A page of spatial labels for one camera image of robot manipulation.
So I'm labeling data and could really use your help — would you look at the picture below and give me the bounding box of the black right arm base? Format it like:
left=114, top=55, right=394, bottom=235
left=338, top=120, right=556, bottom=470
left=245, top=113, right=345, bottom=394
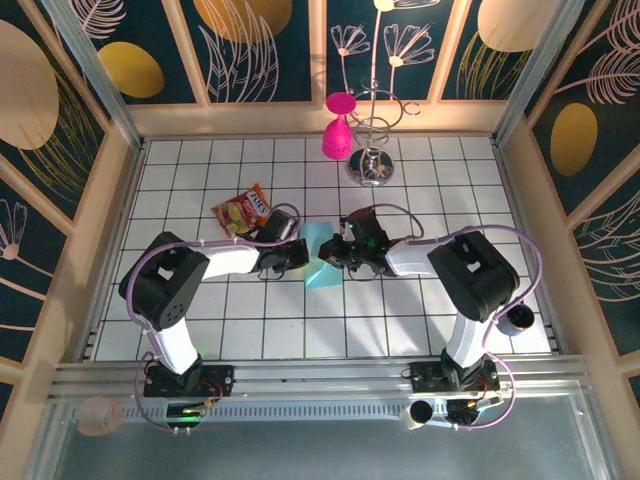
left=408, top=360, right=501, bottom=396

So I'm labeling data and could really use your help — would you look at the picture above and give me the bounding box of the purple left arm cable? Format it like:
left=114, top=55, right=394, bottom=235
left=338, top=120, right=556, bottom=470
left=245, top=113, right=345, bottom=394
left=124, top=202, right=302, bottom=434

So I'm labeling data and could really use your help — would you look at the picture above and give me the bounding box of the slotted cable duct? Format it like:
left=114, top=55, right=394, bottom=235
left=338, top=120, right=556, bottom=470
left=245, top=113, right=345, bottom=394
left=119, top=402, right=454, bottom=425

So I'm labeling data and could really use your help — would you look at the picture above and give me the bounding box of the light blue paper sheet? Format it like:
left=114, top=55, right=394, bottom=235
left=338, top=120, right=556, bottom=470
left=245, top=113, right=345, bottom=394
left=298, top=221, right=345, bottom=290

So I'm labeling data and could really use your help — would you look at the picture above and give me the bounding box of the white cup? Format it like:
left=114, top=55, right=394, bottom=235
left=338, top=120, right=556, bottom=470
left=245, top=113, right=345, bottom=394
left=403, top=398, right=435, bottom=431

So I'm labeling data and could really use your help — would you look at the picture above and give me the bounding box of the aluminium mounting rail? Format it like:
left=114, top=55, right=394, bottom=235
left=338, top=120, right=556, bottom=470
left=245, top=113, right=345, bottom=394
left=47, top=353, right=594, bottom=404

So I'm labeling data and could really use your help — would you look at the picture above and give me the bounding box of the pink wine glass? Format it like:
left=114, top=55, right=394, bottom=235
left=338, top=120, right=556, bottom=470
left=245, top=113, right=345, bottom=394
left=321, top=92, right=357, bottom=161

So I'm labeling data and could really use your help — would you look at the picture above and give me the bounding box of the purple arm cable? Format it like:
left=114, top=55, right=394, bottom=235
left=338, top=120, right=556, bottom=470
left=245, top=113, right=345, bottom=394
left=372, top=203, right=545, bottom=432
left=124, top=202, right=302, bottom=434

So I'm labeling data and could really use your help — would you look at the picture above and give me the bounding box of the dark floral wall panel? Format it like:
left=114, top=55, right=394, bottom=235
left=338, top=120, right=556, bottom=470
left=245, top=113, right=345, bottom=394
left=0, top=0, right=109, bottom=221
left=52, top=0, right=197, bottom=105
left=442, top=0, right=564, bottom=101
left=192, top=0, right=314, bottom=105
left=0, top=179, right=69, bottom=364
left=529, top=0, right=640, bottom=216
left=326, top=0, right=464, bottom=101
left=572, top=192, right=640, bottom=356

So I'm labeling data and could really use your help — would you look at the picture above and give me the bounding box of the dark cup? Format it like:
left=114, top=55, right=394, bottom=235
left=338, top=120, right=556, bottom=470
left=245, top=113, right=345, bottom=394
left=499, top=303, right=535, bottom=337

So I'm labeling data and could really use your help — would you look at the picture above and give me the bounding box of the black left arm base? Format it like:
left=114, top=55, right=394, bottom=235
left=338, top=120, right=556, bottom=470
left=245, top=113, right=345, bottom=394
left=143, top=363, right=236, bottom=400

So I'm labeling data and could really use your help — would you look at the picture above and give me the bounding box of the red yellow snack bag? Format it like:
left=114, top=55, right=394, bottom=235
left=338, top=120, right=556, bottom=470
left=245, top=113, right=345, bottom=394
left=210, top=182, right=274, bottom=239

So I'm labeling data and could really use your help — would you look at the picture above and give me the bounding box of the aluminium frame post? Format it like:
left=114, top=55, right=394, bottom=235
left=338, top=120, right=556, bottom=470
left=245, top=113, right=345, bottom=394
left=42, top=0, right=147, bottom=151
left=491, top=0, right=586, bottom=147

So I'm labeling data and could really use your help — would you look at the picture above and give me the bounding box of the chrome glass rack stand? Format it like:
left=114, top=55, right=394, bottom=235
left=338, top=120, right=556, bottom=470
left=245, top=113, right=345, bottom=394
left=345, top=78, right=422, bottom=189

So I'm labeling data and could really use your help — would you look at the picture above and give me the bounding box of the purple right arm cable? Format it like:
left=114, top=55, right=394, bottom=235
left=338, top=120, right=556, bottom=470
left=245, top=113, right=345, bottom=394
left=372, top=203, right=545, bottom=432

